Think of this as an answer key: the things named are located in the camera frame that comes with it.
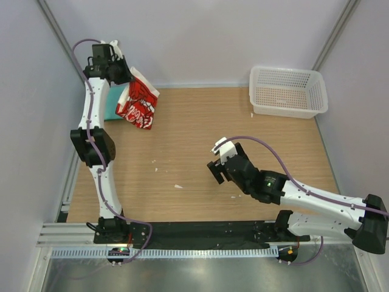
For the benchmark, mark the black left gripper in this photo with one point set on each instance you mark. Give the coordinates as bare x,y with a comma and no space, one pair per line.
127,75

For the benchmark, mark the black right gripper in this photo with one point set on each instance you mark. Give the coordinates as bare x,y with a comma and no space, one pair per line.
216,168

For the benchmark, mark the white printed t-shirt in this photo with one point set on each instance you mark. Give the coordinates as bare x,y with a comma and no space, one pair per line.
137,102

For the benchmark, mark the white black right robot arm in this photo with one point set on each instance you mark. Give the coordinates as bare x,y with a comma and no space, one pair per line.
362,220

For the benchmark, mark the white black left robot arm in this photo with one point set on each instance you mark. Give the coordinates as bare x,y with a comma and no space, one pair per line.
93,144

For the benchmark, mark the folded teal t-shirt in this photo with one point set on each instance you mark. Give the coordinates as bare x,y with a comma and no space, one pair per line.
112,101

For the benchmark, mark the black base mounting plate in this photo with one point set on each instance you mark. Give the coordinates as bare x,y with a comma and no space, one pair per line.
187,232

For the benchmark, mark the white perforated plastic basket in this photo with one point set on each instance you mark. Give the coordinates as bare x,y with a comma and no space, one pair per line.
284,92

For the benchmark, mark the right base electronics board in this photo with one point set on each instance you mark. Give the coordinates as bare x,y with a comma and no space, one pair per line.
287,254

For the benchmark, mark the base electronics board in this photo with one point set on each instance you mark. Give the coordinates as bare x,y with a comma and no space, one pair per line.
287,254
118,255

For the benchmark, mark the left base electronics board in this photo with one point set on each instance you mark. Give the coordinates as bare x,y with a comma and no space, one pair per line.
118,255

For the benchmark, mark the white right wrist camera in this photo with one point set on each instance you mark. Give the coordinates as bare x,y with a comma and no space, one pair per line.
224,149

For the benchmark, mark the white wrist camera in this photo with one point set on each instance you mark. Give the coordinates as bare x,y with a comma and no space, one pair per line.
224,149
111,50

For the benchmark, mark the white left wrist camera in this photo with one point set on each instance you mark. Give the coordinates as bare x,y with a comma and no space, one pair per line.
111,50

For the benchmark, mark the aluminium frame rail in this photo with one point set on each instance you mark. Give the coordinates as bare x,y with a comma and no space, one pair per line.
65,234

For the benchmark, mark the white slotted cable duct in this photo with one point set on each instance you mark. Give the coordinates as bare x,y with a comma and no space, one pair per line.
101,253

